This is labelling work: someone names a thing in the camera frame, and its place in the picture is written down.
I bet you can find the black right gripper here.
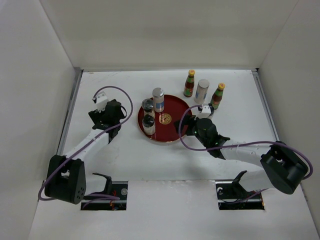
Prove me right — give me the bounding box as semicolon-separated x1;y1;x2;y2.
173;113;209;147

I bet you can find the tall grinder clear cap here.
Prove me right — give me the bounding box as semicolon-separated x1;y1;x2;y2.
141;98;156;118

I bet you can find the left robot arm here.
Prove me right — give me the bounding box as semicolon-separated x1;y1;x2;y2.
39;99;128;205

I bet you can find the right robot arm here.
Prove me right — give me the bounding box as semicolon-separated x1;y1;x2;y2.
174;115;309;198

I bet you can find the black lid jar right side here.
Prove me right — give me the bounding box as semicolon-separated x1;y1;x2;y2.
208;103;215;120

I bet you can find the sauce bottle yellow cap right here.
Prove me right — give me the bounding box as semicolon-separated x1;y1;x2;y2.
210;83;226;110

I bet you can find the sauce bottle yellow cap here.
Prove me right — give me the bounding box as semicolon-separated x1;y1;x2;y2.
210;83;226;110
183;69;196;98

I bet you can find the red round tray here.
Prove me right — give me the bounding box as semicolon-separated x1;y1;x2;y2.
137;94;189;143

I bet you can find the sauce bottle yellow cap left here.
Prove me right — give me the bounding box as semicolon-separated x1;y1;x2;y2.
183;69;196;98

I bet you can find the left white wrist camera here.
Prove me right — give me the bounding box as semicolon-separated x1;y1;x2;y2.
92;91;109;113

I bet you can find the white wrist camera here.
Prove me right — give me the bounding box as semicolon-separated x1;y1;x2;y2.
196;104;212;119
92;91;109;113

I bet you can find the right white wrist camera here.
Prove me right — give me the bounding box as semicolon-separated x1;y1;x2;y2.
196;104;212;119

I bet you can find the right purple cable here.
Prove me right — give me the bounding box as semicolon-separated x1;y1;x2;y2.
178;104;314;203

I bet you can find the purple cable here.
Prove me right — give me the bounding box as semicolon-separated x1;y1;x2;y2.
178;104;314;203
37;85;133;210

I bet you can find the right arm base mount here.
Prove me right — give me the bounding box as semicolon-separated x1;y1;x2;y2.
215;171;265;211

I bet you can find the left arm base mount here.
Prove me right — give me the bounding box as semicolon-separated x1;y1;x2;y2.
80;172;129;211

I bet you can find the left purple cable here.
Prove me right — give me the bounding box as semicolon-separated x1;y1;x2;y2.
37;85;133;210

